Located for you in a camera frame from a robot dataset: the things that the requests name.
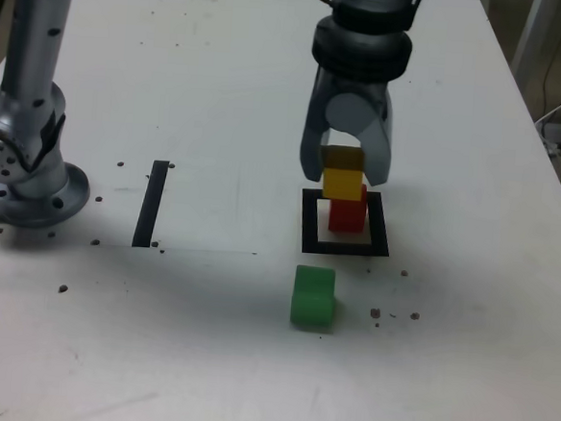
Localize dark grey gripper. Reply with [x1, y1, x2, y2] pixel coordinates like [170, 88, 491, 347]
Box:
[297, 65, 399, 189]

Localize yellow cube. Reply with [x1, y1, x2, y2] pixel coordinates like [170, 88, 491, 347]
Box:
[316, 144, 369, 203]

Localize red cube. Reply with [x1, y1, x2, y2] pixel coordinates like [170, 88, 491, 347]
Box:
[327, 182, 369, 235]

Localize green cube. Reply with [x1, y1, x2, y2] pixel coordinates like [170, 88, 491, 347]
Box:
[289, 263, 339, 329]

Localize black tape square outline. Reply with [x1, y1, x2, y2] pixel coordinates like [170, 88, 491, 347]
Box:
[297, 186, 395, 260]

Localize black tape strip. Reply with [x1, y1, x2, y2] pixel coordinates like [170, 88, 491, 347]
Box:
[131, 158, 170, 251]

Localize white metal frame leg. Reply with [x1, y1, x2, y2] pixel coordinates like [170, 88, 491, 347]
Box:
[509, 0, 557, 82]

